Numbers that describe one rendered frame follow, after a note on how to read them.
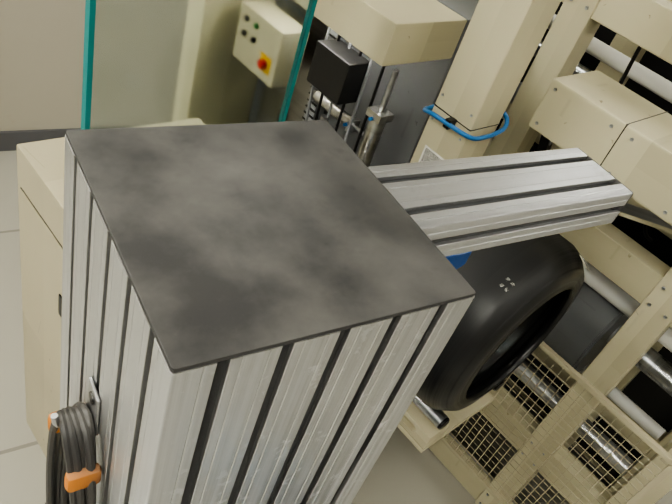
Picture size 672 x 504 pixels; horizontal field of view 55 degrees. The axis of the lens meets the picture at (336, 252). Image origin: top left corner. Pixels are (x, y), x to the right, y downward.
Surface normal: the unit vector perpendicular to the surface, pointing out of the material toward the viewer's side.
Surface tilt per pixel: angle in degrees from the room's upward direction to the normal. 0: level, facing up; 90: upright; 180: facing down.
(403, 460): 0
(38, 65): 90
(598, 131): 90
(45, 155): 0
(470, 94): 90
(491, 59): 90
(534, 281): 47
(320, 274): 0
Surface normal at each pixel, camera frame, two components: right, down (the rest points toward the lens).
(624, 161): -0.73, 0.26
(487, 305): -0.16, -0.13
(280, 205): 0.28, -0.73
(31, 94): 0.49, 0.66
